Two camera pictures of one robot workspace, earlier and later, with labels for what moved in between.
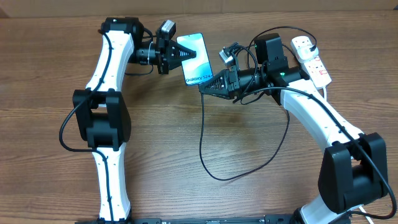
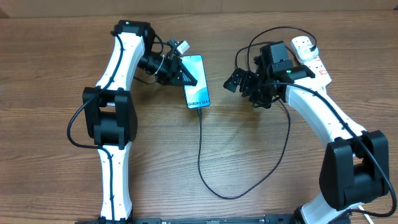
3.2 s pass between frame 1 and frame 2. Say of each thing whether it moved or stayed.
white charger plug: stayed
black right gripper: moved
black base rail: stayed
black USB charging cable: moved
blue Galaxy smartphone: moved
